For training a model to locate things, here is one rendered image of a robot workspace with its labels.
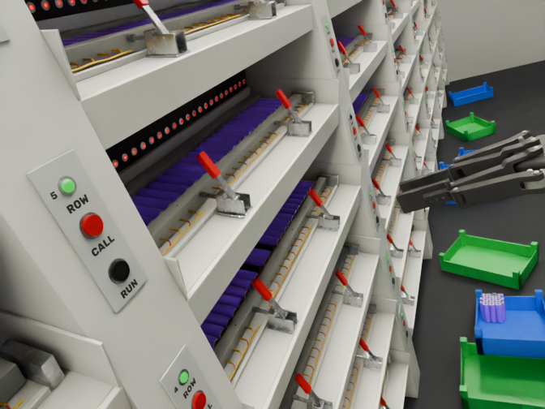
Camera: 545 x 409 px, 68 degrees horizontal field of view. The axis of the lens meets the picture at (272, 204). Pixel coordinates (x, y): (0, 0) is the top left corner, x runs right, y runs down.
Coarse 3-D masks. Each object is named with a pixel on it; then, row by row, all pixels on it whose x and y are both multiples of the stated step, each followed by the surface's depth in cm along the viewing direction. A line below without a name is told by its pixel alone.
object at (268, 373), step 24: (312, 168) 96; (336, 168) 94; (360, 168) 91; (336, 192) 92; (360, 192) 94; (312, 240) 77; (336, 240) 77; (288, 264) 72; (312, 264) 71; (288, 288) 67; (312, 288) 66; (312, 312) 65; (264, 336) 59; (288, 336) 58; (240, 360) 55; (264, 360) 55; (288, 360) 55; (240, 384) 52; (264, 384) 52; (264, 408) 49
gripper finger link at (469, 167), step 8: (520, 144) 50; (528, 144) 49; (536, 144) 49; (504, 152) 51; (512, 152) 50; (472, 160) 54; (480, 160) 53; (488, 160) 52; (496, 160) 52; (448, 168) 56; (456, 168) 55; (464, 168) 55; (472, 168) 54; (480, 168) 53; (488, 168) 53; (464, 176) 56
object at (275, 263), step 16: (320, 192) 90; (304, 208) 83; (304, 224) 81; (288, 240) 74; (272, 256) 70; (272, 272) 67; (256, 304) 62; (240, 320) 58; (224, 336) 56; (240, 336) 58; (224, 352) 54; (240, 352) 55; (224, 368) 54
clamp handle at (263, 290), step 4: (256, 280) 57; (252, 284) 57; (256, 284) 57; (260, 284) 58; (256, 288) 57; (260, 288) 57; (264, 288) 58; (260, 292) 57; (264, 292) 57; (268, 292) 58; (264, 296) 58; (268, 296) 58; (268, 300) 58; (272, 300) 58; (272, 304) 58; (276, 304) 58; (276, 308) 58; (280, 308) 59; (280, 312) 58; (284, 312) 59; (280, 316) 59; (284, 316) 59
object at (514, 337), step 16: (512, 304) 140; (528, 304) 138; (544, 304) 130; (480, 320) 138; (512, 320) 134; (528, 320) 132; (544, 320) 131; (480, 336) 119; (496, 336) 127; (512, 336) 125; (528, 336) 123; (544, 336) 122; (480, 352) 120; (496, 352) 118; (512, 352) 116; (528, 352) 114; (544, 352) 112
